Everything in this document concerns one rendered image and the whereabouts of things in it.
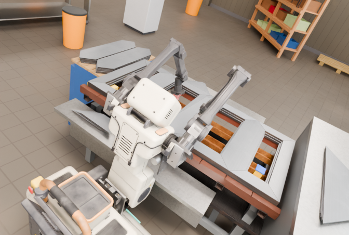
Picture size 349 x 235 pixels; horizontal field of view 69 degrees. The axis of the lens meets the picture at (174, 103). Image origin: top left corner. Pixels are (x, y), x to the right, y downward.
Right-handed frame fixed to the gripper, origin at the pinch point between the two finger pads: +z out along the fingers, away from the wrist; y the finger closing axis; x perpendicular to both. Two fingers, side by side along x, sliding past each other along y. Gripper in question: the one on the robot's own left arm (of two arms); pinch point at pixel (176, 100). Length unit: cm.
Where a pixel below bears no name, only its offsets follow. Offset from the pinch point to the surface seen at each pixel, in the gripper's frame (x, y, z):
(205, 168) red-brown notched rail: 42, -46, 17
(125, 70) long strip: -1, 54, -12
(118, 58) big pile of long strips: -15, 74, -16
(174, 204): 46, -29, 57
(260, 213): 41, -85, 34
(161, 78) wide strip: -20.2, 28.1, -5.9
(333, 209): 45, -115, 6
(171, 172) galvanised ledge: 50, -26, 25
